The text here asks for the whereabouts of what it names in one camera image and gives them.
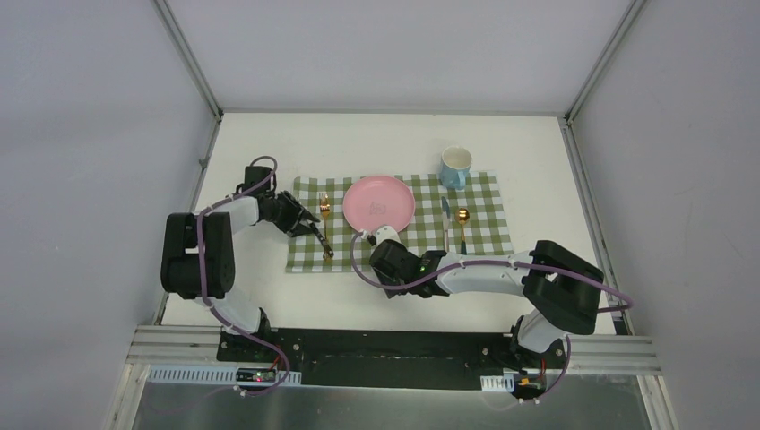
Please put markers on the silver knife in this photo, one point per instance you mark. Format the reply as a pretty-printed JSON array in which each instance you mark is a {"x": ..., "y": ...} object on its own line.
[{"x": 446, "y": 222}]

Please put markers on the green checkered cloth napkin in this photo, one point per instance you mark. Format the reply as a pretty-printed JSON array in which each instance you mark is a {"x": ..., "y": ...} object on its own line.
[{"x": 472, "y": 219}]

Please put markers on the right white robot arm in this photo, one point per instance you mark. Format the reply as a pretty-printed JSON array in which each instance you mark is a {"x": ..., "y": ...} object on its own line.
[{"x": 561, "y": 286}]

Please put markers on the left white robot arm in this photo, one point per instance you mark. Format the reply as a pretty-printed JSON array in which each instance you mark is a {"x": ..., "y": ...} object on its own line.
[{"x": 198, "y": 257}]

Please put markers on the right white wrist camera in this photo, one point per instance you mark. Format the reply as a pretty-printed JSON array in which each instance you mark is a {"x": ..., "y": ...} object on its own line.
[{"x": 385, "y": 233}]

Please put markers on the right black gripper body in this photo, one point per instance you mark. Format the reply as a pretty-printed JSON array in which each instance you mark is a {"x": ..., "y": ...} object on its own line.
[{"x": 394, "y": 280}]

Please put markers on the pink plate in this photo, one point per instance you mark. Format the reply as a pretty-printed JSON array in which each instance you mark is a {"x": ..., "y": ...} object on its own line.
[{"x": 375, "y": 201}]

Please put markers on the gold fork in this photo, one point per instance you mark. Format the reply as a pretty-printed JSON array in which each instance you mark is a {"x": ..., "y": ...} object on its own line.
[{"x": 325, "y": 210}]

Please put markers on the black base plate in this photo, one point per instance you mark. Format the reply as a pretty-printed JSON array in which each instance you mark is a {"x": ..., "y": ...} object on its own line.
[{"x": 451, "y": 361}]

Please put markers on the gold spoon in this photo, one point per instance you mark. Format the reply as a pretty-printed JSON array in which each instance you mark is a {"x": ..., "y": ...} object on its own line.
[{"x": 462, "y": 216}]

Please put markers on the aluminium frame rail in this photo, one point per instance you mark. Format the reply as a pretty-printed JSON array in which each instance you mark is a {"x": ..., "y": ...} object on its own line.
[{"x": 170, "y": 344}]

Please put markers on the light blue mug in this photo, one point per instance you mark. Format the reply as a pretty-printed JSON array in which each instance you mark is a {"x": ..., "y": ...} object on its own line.
[{"x": 455, "y": 167}]

